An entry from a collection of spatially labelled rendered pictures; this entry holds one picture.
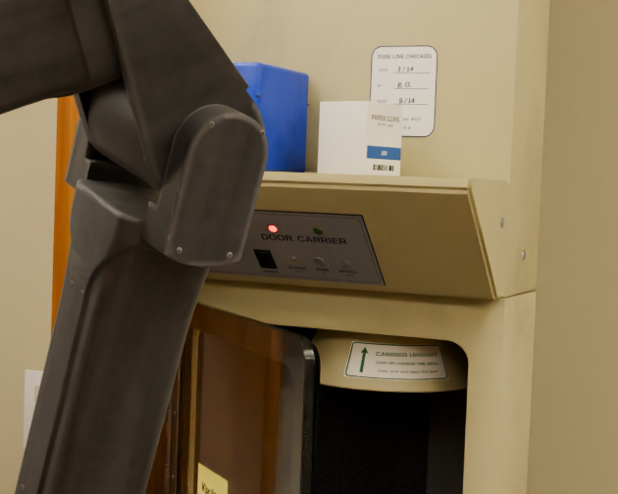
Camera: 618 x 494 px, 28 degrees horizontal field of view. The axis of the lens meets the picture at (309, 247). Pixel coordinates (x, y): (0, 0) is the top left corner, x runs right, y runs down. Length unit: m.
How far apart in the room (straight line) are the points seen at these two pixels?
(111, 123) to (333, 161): 0.48
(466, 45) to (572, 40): 0.43
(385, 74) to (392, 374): 0.27
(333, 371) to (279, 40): 0.31
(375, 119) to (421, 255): 0.12
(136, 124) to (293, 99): 0.56
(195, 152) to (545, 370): 1.02
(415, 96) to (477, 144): 0.07
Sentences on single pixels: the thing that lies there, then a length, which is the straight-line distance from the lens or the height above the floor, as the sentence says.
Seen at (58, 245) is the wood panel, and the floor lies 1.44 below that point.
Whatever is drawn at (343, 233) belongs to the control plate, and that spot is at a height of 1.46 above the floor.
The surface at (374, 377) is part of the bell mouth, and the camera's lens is 1.12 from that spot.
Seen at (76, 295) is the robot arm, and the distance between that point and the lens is 0.58.
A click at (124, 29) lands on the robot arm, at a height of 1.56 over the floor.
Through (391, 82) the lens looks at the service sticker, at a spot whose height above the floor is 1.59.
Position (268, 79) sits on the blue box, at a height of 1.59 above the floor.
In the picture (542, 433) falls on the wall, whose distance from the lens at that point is 1.52.
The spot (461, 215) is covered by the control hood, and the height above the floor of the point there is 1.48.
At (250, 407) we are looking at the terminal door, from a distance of 0.99.
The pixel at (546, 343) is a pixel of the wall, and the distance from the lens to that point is 1.50.
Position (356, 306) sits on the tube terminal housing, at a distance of 1.10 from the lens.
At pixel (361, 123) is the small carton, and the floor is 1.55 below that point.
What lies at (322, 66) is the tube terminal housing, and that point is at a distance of 1.12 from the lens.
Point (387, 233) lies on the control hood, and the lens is 1.00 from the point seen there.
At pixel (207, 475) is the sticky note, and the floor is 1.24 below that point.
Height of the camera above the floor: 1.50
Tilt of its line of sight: 3 degrees down
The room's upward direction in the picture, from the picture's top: 2 degrees clockwise
